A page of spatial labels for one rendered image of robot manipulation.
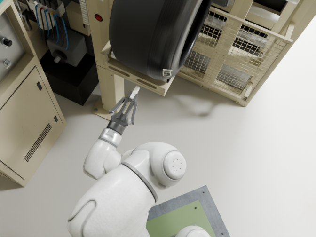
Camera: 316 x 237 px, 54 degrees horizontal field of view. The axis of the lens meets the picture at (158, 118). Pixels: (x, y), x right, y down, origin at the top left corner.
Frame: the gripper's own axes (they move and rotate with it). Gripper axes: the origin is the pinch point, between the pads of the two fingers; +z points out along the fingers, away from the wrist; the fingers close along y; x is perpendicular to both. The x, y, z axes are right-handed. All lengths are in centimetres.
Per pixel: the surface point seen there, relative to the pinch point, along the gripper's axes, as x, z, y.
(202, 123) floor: 109, 39, -37
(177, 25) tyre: -32.6, 19.5, -9.4
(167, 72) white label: -13.1, 9.9, -10.9
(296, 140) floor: 112, 60, -112
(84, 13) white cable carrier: 4, 29, 43
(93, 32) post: 13.4, 26.3, 38.5
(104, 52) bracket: 10.0, 16.8, 26.0
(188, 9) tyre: -35.5, 25.7, -10.7
